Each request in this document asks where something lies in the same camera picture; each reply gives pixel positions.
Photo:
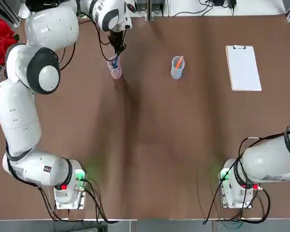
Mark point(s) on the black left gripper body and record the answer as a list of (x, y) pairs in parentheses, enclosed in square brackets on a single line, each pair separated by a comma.
[(116, 36)]

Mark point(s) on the blue pen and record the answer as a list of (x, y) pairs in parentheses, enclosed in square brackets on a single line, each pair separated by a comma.
[(115, 63)]

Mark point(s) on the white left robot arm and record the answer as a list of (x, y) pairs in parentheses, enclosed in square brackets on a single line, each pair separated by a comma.
[(17, 116)]

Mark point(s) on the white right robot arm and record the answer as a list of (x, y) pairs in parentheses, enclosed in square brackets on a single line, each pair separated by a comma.
[(263, 159)]

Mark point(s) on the translucent pink cup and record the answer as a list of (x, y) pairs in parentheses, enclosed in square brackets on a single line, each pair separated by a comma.
[(117, 73)]

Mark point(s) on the translucent blue cup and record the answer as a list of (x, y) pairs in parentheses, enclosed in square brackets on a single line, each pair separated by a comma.
[(176, 73)]

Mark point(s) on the white clipboard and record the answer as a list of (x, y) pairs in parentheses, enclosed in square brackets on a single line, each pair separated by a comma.
[(244, 70)]

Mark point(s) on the black finned electronics box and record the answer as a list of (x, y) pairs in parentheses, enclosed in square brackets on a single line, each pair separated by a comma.
[(158, 4)]

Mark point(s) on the white side table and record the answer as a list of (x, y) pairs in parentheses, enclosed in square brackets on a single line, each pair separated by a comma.
[(183, 7)]

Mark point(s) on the black flat electronics box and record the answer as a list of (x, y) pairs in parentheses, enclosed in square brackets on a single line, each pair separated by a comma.
[(38, 3)]

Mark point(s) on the black power adapter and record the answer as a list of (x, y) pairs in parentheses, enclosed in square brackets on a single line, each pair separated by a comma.
[(218, 2), (232, 3)]

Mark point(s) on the aluminium frame post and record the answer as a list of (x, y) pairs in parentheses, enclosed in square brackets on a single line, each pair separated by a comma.
[(149, 9)]

